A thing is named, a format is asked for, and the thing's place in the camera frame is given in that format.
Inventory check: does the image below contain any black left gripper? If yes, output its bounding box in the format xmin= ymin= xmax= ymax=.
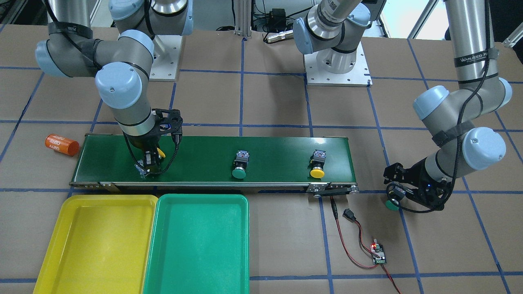
xmin=383 ymin=159 xmax=450 ymax=212

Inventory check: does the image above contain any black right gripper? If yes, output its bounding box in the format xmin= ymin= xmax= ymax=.
xmin=130 ymin=109 xmax=183 ymax=154

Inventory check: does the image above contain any yellow push button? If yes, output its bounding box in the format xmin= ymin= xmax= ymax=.
xmin=309 ymin=149 xmax=326 ymax=179
xmin=136 ymin=148 xmax=165 ymax=176

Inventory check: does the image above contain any green push button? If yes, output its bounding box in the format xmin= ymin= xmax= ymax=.
xmin=385 ymin=183 xmax=407 ymax=212
xmin=231 ymin=150 xmax=250 ymax=179

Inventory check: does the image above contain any orange cylinder marked 4680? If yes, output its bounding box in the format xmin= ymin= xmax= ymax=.
xmin=45 ymin=134 xmax=80 ymax=156

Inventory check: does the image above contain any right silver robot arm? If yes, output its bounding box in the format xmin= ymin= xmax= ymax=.
xmin=34 ymin=0 xmax=194 ymax=162

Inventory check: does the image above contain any green conveyor belt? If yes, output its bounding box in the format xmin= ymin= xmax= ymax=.
xmin=70 ymin=134 xmax=359 ymax=197

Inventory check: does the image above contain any small motor controller board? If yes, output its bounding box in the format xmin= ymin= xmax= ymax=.
xmin=370 ymin=242 xmax=387 ymax=265

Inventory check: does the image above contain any yellow plastic tray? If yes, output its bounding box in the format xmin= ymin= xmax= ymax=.
xmin=34 ymin=195 xmax=157 ymax=294

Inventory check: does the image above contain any green plastic tray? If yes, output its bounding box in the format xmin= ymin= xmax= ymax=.
xmin=143 ymin=194 xmax=250 ymax=294

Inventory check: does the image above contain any red black cable with plug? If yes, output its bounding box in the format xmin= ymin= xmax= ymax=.
xmin=342 ymin=209 xmax=374 ymax=250

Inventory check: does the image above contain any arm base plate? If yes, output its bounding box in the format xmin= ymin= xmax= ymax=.
xmin=303 ymin=42 xmax=373 ymax=87
xmin=150 ymin=35 xmax=183 ymax=82

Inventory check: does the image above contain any red black motor cable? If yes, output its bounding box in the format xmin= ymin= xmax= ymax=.
xmin=329 ymin=196 xmax=378 ymax=270

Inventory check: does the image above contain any aluminium frame post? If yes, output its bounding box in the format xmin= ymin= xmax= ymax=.
xmin=233 ymin=0 xmax=253 ymax=39

